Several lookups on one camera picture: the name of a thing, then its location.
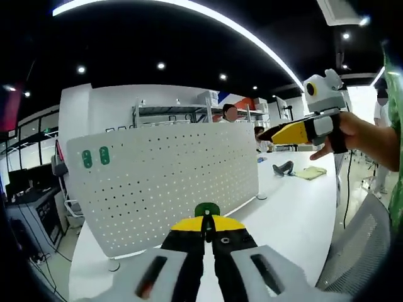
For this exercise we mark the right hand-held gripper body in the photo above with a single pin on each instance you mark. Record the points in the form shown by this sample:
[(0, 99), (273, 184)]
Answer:
[(324, 94)]

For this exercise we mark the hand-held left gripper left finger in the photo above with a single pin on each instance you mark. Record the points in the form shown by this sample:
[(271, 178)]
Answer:
[(179, 242)]

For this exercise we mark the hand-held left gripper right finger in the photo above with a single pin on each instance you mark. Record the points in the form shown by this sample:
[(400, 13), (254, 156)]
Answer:
[(233, 240)]

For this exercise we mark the green hook assembly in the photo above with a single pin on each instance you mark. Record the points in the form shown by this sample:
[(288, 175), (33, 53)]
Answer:
[(201, 209), (104, 155), (86, 158)]

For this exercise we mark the white perforated mounting plate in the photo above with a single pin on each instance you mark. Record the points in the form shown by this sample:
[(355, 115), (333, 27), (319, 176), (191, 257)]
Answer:
[(173, 163)]

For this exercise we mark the person's right hand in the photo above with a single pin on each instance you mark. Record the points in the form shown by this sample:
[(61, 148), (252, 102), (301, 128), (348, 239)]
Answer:
[(352, 132)]

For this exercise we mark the small blue item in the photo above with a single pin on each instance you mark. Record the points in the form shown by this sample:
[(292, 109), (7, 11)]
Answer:
[(262, 159)]

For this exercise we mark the metal rack with white boxes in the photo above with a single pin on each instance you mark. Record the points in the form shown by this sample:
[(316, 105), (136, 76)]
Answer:
[(258, 108)]

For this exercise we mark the monitor on black stand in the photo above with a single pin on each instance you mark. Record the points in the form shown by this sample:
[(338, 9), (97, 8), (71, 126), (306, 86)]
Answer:
[(280, 108)]

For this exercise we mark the dark grey neck pillow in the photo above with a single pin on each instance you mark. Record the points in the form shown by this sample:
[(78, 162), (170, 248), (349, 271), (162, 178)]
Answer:
[(285, 166)]

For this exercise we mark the pale yellow cloth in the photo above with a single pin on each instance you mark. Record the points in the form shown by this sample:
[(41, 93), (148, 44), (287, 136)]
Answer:
[(311, 173)]

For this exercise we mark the white storage box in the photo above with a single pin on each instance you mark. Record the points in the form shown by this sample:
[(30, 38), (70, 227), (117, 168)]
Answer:
[(209, 96)]

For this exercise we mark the white ceiling vent panel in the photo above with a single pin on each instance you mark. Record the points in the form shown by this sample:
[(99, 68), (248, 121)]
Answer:
[(340, 12)]

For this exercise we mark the metal shelf rack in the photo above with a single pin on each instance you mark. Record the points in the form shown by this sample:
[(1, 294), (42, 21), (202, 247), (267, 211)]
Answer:
[(170, 108)]

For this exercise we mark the grey mesh office chair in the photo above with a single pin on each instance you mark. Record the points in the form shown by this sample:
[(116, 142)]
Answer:
[(355, 245)]

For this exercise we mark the round ceiling spotlights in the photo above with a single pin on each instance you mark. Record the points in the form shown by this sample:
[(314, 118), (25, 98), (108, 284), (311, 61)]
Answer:
[(161, 65)]

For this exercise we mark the power strip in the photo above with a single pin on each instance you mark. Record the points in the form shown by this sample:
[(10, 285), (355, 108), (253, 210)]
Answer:
[(39, 258)]

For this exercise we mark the grey and red hanging bag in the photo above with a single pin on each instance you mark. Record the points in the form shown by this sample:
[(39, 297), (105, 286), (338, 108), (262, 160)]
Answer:
[(60, 166)]

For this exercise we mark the grey workbench with black top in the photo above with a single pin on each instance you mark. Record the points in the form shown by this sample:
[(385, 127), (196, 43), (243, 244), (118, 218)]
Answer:
[(37, 214)]

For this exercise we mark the black computer monitor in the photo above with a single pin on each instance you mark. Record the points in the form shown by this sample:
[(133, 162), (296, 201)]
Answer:
[(41, 176), (19, 181)]

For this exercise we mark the glass office partition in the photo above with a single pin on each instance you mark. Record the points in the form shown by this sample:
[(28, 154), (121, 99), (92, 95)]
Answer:
[(31, 138)]

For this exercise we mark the large red screen monitor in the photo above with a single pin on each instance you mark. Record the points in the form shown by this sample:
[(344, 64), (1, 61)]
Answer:
[(9, 116)]

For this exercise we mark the long ceiling light strip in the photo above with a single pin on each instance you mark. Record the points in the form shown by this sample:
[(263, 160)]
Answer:
[(69, 8)]

